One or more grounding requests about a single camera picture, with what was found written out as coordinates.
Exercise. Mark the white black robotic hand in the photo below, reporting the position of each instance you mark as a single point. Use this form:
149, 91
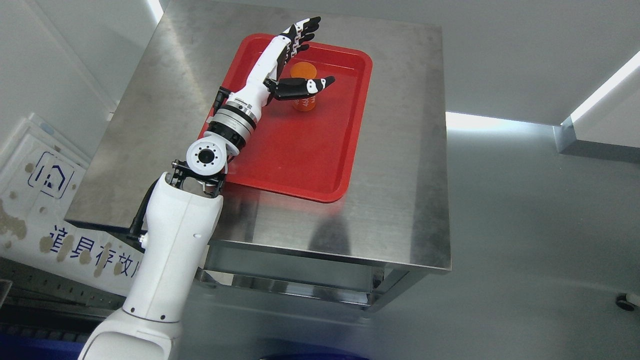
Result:
264, 81

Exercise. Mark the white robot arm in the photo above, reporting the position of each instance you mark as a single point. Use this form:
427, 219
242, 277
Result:
182, 212

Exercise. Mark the stainless steel desk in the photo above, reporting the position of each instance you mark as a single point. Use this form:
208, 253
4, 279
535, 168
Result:
346, 203

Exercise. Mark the red plastic tray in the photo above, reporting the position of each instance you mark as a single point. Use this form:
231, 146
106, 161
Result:
310, 155

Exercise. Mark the white sign board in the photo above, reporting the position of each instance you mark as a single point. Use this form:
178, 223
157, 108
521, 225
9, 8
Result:
41, 171

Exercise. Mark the black caster wheel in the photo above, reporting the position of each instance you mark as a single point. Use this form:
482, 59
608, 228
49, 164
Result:
627, 301

